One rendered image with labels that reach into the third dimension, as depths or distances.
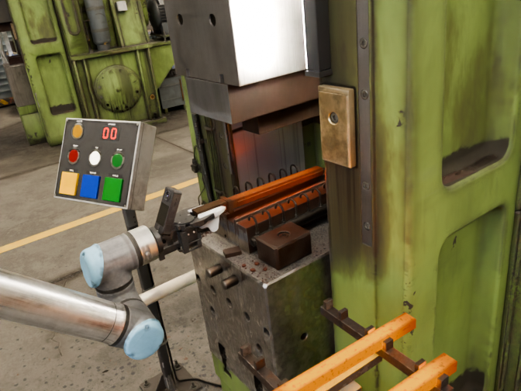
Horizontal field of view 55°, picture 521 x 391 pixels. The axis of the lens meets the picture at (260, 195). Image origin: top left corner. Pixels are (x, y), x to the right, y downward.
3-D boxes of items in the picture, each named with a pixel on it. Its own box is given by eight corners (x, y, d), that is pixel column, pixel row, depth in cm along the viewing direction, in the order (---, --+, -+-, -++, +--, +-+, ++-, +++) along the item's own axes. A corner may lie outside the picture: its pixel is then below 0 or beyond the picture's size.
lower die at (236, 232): (249, 254, 132) (246, 226, 128) (210, 229, 147) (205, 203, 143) (359, 201, 153) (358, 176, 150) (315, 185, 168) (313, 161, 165)
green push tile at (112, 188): (118, 202, 156) (122, 178, 157) (101, 199, 160) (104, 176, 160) (122, 202, 158) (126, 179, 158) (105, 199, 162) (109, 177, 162)
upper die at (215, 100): (232, 125, 117) (226, 84, 113) (191, 112, 132) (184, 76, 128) (356, 87, 139) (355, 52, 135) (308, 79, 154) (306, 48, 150)
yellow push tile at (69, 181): (73, 195, 166) (77, 173, 166) (58, 193, 169) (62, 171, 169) (77, 195, 168) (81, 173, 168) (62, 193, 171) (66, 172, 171)
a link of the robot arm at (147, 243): (122, 226, 121) (139, 240, 114) (141, 219, 123) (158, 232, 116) (131, 257, 125) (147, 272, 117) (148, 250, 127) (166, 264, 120)
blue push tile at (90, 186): (95, 198, 161) (99, 176, 161) (79, 196, 165) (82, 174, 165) (99, 199, 163) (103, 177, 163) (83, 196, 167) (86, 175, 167)
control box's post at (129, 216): (169, 392, 212) (111, 155, 168) (165, 387, 215) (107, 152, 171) (177, 388, 214) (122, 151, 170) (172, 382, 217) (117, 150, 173)
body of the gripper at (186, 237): (190, 235, 133) (149, 253, 127) (184, 206, 129) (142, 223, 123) (205, 245, 127) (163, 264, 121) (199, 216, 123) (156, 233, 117)
